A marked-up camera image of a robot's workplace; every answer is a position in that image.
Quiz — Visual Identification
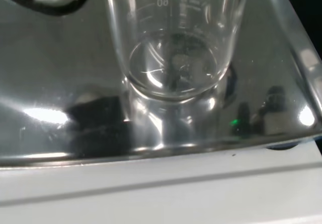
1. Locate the white electronic balance steel pan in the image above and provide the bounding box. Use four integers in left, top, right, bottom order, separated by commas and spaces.
0, 0, 322, 224

